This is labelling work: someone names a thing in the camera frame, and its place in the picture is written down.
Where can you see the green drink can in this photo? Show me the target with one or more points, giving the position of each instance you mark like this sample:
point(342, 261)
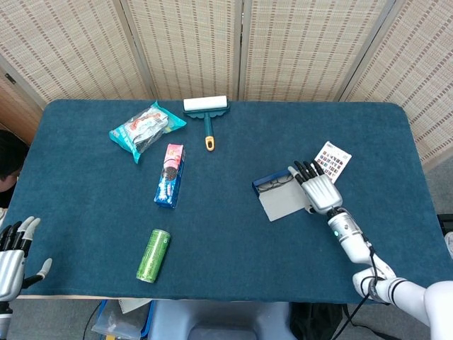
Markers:
point(154, 255)

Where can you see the blue table cloth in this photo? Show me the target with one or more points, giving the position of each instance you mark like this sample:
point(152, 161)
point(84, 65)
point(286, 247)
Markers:
point(226, 212)

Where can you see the white patterned card pack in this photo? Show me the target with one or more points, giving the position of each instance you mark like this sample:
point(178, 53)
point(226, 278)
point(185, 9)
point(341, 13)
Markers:
point(336, 159)

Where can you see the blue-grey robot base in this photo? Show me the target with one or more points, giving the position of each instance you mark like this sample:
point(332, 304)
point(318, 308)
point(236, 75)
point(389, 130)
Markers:
point(219, 318)

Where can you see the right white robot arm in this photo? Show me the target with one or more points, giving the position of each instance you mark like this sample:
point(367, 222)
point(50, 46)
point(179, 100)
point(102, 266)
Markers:
point(347, 230)

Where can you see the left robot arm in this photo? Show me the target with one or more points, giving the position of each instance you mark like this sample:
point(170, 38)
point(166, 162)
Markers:
point(3, 317)

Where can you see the blue plastic storage bin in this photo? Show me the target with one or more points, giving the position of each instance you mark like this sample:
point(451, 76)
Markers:
point(117, 326)

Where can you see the white spiral notebook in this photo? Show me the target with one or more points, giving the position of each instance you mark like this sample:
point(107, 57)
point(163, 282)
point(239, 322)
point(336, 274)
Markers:
point(134, 304)

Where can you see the blue glasses case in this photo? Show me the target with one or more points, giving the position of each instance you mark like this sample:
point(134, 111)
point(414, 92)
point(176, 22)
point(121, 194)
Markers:
point(283, 203)

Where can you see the bamboo folding screen panel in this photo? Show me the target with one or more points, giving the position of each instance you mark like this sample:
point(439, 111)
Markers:
point(187, 46)
point(421, 71)
point(308, 46)
point(70, 46)

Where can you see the black device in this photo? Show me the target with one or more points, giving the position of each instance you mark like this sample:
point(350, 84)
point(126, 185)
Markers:
point(446, 223)

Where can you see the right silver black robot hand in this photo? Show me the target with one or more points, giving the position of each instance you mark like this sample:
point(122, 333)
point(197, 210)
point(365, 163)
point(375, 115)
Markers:
point(322, 193)

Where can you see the brown wooden cabinet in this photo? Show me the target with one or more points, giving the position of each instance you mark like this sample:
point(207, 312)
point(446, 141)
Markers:
point(16, 106)

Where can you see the teal snack bag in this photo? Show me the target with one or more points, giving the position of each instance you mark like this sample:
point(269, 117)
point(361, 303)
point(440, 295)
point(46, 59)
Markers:
point(145, 129)

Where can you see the thin-framed eyeglasses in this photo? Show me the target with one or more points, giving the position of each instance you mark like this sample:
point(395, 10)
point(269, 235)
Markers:
point(274, 184)

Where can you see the dark-haired person's head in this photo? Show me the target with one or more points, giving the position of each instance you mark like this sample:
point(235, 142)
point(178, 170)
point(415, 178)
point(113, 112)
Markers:
point(10, 156)

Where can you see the blue cookie package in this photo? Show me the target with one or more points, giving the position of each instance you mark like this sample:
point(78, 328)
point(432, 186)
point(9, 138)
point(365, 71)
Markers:
point(170, 177)

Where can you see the black backpack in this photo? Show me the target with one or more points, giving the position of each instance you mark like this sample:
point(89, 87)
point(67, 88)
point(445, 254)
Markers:
point(315, 320)

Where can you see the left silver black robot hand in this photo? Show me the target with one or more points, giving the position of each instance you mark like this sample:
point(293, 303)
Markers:
point(10, 262)

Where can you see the teal lint roller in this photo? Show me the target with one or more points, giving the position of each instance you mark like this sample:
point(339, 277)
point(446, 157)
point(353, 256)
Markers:
point(207, 104)

